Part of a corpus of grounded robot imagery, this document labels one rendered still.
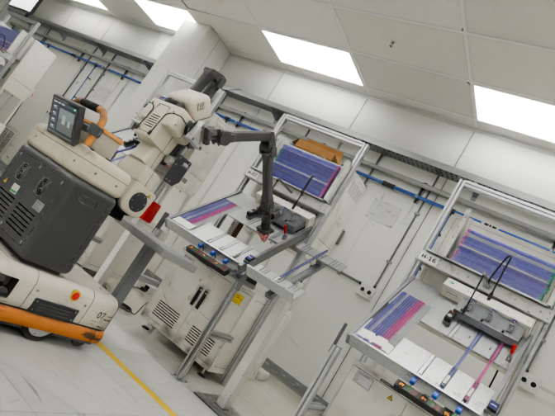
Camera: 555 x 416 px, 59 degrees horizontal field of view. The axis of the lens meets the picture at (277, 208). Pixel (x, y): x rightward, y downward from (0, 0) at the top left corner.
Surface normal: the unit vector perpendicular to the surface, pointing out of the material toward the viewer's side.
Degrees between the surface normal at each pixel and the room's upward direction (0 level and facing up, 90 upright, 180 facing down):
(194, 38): 90
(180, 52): 90
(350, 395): 90
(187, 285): 90
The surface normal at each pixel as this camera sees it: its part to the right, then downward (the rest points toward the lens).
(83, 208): 0.72, 0.36
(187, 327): -0.40, -0.38
